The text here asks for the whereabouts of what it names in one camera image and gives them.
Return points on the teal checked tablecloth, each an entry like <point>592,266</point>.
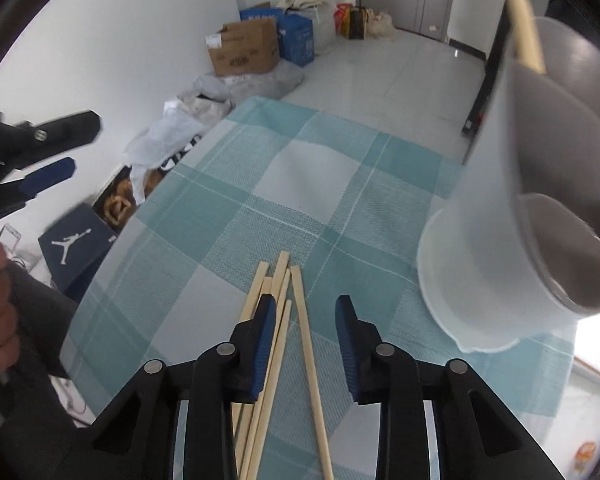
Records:
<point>290,185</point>

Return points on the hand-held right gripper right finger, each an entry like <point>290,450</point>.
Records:
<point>350,355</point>

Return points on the white plastic bag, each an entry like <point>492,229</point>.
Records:
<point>155,140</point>

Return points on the grey plastic utensil holder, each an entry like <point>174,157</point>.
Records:
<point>480,260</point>

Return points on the grey plastic bag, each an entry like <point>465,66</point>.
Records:
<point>260,82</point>

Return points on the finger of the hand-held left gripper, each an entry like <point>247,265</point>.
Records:
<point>65,130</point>
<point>50,175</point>

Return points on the black paper bag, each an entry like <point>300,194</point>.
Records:
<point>357,25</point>

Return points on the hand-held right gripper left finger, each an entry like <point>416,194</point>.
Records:
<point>265,345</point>

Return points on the beige plastic bag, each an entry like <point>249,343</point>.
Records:
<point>380,25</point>

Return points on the white plastic storage bin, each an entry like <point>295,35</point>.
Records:
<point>325,30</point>

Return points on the translucent plastic bag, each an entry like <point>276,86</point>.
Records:
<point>200,105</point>

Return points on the brown shoe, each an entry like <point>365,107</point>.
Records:
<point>117,207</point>

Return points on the brown cardboard box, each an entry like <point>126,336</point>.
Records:
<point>245,52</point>

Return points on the blue cardboard box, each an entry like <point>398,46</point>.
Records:
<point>297,37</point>

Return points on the pale wooden chopstick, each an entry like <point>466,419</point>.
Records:
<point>525,25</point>

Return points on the bundle of wooden chopsticks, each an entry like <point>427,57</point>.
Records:
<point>310,360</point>

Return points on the dark blue shoe box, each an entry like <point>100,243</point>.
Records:
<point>75,255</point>

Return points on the black white-lettered item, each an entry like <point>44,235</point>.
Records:
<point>180,157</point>

